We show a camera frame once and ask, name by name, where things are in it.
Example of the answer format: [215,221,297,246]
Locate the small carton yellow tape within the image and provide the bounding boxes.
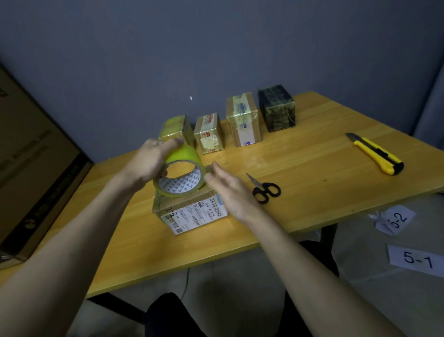
[157,114,196,149]

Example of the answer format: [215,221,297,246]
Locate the black handled scissors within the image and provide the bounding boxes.
[245,172,282,205]

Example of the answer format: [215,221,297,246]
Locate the black cardboard box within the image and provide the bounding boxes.
[257,84,297,134]

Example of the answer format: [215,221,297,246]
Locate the black table leg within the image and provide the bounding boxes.
[318,223,339,248]
[86,293,147,326]

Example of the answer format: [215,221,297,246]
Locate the grey pleated curtain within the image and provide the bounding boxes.
[412,61,444,150]

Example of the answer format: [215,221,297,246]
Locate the large flat brown carton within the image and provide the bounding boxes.
[0,63,94,271]

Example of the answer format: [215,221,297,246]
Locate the wide white paper floor label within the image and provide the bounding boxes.
[386,244,444,279]

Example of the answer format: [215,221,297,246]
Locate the person's black trousers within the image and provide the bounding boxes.
[143,239,341,337]

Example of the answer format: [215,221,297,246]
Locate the brown box with white label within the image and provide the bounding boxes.
[226,91,263,148]

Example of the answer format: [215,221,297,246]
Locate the yellow utility knife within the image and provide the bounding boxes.
[345,131,405,176]

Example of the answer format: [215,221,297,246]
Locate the yellow tape roll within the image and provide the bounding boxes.
[153,144,207,199]

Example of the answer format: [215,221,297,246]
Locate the person's right forearm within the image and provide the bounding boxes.
[246,212,407,337]

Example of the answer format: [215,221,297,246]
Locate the thin floor cable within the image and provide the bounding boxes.
[181,267,192,300]

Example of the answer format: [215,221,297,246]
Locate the person's left forearm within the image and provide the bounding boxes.
[0,173,138,337]

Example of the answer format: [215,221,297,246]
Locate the small carton red label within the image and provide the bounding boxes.
[193,112,226,156]

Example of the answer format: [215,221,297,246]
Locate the person's left hand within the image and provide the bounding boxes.
[119,137,187,194]

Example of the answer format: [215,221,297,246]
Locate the person's right hand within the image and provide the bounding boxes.
[203,161,265,225]

